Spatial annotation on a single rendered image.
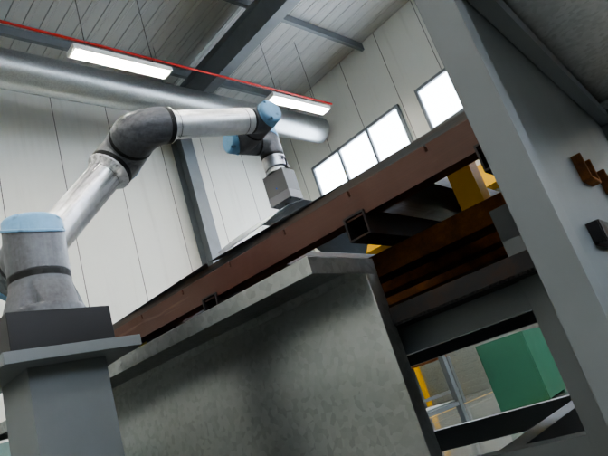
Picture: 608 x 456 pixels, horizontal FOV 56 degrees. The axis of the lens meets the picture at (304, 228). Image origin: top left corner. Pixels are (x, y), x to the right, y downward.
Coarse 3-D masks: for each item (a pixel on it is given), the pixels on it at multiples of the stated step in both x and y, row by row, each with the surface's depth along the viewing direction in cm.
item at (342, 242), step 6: (342, 234) 188; (330, 240) 190; (336, 240) 190; (342, 240) 190; (348, 240) 190; (318, 246) 193; (324, 246) 193; (330, 246) 193; (336, 246) 192; (342, 246) 192
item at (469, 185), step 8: (464, 168) 115; (472, 168) 115; (448, 176) 117; (456, 176) 116; (464, 176) 115; (472, 176) 114; (480, 176) 117; (456, 184) 116; (464, 184) 115; (472, 184) 113; (480, 184) 115; (456, 192) 116; (464, 192) 114; (472, 192) 113; (480, 192) 112; (488, 192) 116; (464, 200) 114; (472, 200) 113; (480, 200) 112; (464, 208) 114
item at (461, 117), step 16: (464, 112) 102; (448, 128) 104; (416, 144) 108; (384, 160) 112; (368, 176) 114; (336, 192) 119; (432, 192) 126; (448, 192) 130; (496, 192) 158; (304, 208) 124; (400, 208) 130; (416, 208) 134; (432, 208) 138; (448, 208) 142; (288, 224) 127; (256, 240) 133; (224, 256) 139; (304, 256) 154; (320, 256) 159; (336, 256) 165; (352, 256) 174; (368, 256) 181; (208, 272) 142; (272, 272) 149; (176, 288) 150; (128, 320) 162
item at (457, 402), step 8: (440, 360) 463; (448, 368) 460; (448, 376) 457; (448, 384) 457; (456, 392) 453; (456, 400) 452; (432, 408) 433; (440, 408) 432; (448, 408) 438; (464, 408) 451; (464, 416) 447
